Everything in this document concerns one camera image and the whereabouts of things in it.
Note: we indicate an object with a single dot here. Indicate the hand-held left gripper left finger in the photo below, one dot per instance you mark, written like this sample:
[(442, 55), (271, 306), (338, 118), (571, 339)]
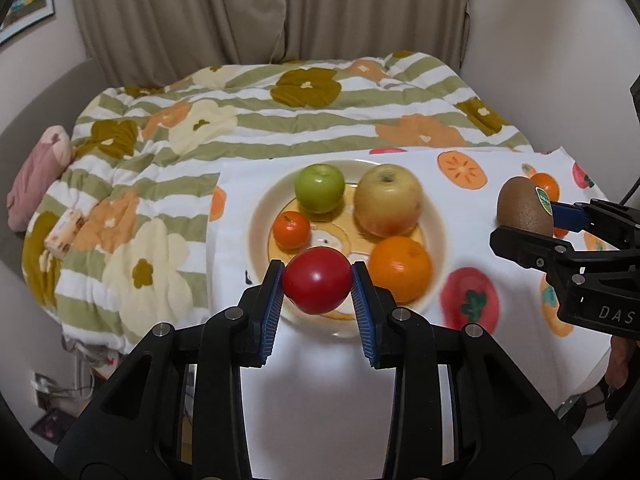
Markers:
[(270, 310)]

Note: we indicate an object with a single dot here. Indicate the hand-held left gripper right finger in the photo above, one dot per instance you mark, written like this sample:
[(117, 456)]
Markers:
[(363, 310)]

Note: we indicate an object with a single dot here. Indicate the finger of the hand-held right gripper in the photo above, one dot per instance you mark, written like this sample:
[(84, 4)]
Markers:
[(530, 250), (565, 215)]

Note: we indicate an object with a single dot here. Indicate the brown kiwi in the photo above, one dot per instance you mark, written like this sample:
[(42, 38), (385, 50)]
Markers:
[(522, 205)]

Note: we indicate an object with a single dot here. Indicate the red tomato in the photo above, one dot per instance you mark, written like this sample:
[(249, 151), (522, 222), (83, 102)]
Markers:
[(316, 280)]

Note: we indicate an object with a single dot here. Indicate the large orange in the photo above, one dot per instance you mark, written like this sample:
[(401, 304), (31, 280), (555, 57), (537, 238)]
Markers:
[(402, 270)]

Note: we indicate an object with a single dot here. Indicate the duck print yellow plate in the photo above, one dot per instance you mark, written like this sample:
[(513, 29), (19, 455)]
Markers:
[(345, 240)]

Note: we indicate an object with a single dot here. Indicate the small tangerine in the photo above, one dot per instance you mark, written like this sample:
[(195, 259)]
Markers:
[(291, 230)]

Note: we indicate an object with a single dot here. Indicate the yellow red apple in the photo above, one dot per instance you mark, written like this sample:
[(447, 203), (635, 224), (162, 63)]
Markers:
[(387, 200)]

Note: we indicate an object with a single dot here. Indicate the green apple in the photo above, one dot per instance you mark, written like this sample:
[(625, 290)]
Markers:
[(320, 189)]

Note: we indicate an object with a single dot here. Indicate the fruit print white tablecloth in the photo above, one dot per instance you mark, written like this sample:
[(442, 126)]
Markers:
[(310, 400)]

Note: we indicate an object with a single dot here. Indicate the floral striped blanket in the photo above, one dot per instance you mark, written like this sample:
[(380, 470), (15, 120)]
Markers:
[(150, 200)]

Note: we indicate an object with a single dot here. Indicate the small tissue packet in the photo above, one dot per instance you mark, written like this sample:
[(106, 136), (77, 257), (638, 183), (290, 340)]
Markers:
[(64, 232)]

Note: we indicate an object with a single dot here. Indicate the dark printed book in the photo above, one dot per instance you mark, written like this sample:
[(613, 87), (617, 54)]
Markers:
[(50, 427)]

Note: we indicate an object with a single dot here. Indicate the pink plush pillow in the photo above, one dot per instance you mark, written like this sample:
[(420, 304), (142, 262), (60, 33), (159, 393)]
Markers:
[(37, 175)]

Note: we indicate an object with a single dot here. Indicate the beige curtain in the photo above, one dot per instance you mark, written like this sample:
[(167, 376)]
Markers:
[(200, 10)]

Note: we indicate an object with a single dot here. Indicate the grey padded headboard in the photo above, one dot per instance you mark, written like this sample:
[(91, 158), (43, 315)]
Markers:
[(40, 95)]

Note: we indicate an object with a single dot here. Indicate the framed wall poster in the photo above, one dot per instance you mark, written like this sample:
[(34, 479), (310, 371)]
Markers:
[(25, 0)]

